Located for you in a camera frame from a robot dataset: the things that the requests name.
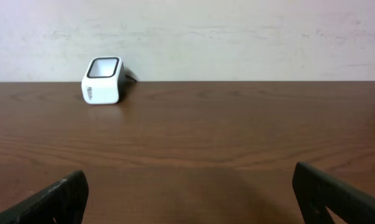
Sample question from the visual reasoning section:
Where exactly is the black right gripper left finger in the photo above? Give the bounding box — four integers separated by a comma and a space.
0, 170, 89, 224

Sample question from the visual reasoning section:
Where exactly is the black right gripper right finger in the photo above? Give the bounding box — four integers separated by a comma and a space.
292, 162, 375, 223

